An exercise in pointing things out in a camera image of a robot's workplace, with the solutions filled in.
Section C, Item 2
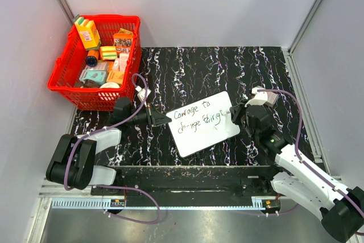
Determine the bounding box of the orange small box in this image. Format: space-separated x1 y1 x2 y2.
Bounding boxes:
106 71 124 86

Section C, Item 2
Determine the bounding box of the pink white box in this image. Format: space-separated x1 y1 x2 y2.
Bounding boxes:
112 52 130 72

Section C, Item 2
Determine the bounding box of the grey whiteboard eraser block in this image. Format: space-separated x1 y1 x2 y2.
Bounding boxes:
265 92 279 107

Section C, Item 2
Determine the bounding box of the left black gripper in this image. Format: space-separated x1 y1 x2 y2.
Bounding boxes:
126 101 171 127

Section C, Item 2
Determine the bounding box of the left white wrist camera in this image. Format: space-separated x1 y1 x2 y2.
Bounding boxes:
135 86 151 102

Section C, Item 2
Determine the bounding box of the orange can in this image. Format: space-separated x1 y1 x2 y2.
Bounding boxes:
85 50 99 67

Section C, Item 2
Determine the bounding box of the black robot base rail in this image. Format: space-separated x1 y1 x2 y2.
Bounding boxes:
90 166 282 207

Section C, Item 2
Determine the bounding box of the purple floor cable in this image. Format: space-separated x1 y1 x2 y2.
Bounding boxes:
93 184 162 224

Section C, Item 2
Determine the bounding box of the yellow green sponge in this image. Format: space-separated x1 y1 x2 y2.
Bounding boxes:
99 46 118 60

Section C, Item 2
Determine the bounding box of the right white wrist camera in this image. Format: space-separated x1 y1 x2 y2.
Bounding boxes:
245 86 268 108

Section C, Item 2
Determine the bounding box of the yellow juice carton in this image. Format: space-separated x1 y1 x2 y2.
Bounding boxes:
74 16 101 51

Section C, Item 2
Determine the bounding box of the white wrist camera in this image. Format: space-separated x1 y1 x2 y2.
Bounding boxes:
245 86 268 108
135 86 151 102

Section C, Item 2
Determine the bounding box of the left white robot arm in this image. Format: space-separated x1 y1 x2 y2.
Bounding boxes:
45 97 172 195

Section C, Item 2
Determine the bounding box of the teal product box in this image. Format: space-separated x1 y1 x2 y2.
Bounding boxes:
79 69 108 85

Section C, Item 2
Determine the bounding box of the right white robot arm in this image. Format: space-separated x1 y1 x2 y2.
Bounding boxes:
230 103 363 242

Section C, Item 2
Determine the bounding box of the white round lid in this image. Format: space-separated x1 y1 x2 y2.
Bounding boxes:
100 82 120 89

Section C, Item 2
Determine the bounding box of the orange snack box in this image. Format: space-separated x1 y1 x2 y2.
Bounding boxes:
113 28 134 47

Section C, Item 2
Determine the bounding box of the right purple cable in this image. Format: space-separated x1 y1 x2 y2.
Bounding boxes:
257 89 364 221

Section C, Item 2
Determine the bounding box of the white rectangular whiteboard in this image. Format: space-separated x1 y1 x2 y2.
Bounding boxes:
166 91 240 158

